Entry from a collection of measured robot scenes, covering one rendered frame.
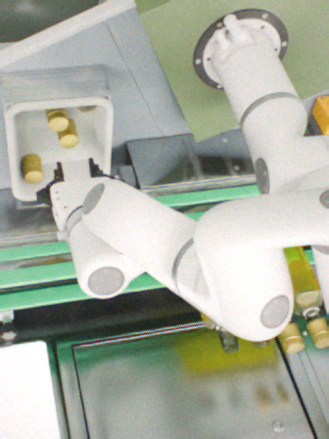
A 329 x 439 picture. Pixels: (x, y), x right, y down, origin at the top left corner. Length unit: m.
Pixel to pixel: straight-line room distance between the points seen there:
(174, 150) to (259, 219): 0.69
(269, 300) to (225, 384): 0.69
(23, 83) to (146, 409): 0.62
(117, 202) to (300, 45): 0.47
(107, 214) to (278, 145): 0.25
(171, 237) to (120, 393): 0.58
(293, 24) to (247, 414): 0.70
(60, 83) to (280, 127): 0.39
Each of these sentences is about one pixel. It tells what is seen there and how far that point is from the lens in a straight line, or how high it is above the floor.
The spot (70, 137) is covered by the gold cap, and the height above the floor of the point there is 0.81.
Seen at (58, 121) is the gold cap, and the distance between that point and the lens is 1.17.
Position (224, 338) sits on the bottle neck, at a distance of 1.24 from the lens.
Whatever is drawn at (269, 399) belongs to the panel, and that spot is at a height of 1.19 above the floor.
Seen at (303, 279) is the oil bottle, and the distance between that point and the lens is 1.33.
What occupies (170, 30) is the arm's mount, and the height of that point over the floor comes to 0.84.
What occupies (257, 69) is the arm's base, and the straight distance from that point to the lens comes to 1.03.
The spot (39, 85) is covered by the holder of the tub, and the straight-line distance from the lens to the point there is 1.15.
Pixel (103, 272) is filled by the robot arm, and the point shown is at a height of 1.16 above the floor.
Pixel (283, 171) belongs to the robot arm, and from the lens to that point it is 0.90.
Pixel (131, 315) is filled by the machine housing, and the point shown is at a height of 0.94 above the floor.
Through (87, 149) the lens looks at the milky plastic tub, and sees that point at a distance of 1.29.
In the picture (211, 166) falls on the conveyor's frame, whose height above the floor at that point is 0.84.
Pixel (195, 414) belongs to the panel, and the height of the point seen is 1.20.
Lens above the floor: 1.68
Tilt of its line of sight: 37 degrees down
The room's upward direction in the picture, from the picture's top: 162 degrees clockwise
